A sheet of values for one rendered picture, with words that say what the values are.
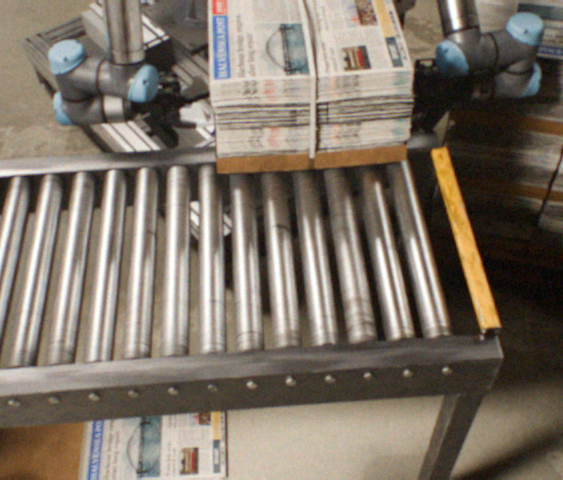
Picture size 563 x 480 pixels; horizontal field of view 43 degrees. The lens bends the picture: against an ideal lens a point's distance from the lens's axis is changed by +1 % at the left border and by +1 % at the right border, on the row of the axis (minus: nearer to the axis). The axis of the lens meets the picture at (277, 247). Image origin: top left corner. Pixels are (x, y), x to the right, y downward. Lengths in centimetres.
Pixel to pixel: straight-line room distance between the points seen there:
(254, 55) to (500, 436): 123
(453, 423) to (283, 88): 70
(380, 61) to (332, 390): 59
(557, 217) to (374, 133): 85
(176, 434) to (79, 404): 78
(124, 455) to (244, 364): 89
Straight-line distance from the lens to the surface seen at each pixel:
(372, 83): 134
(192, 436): 203
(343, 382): 124
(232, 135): 139
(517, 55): 162
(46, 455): 211
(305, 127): 139
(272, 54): 137
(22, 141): 290
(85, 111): 162
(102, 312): 130
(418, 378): 126
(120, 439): 206
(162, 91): 159
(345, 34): 143
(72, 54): 155
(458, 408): 139
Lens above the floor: 185
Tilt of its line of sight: 52 degrees down
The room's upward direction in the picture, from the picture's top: 3 degrees counter-clockwise
